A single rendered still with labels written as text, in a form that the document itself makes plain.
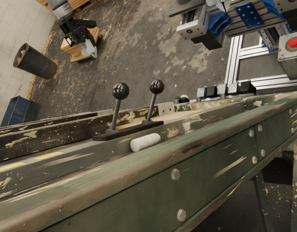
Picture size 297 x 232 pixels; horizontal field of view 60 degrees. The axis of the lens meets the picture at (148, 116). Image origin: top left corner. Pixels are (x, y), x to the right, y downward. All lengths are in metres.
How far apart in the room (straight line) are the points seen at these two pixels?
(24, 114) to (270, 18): 4.42
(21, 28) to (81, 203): 6.43
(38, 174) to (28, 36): 6.19
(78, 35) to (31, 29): 5.52
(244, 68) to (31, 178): 1.84
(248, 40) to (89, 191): 2.09
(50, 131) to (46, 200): 0.67
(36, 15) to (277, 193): 6.13
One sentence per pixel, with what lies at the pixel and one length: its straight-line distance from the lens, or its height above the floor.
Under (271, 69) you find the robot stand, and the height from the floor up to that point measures 0.21.
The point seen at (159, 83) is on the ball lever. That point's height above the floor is 1.45.
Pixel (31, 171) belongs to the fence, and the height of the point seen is 1.66.
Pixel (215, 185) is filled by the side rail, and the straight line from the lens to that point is 0.41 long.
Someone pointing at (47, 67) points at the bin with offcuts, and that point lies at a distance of 5.37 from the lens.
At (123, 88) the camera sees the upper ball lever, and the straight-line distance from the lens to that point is 0.54.
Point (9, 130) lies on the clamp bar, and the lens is 1.37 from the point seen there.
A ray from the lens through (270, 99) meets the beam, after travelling 1.12.
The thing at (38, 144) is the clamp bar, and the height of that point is 1.51.
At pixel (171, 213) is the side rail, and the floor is 1.59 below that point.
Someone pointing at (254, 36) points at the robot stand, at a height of 0.21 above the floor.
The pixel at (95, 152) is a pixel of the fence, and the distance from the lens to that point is 0.55.
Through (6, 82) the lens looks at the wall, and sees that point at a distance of 6.23.
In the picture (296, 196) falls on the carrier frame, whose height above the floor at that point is 0.79.
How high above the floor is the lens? 1.85
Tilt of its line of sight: 42 degrees down
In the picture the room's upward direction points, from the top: 61 degrees counter-clockwise
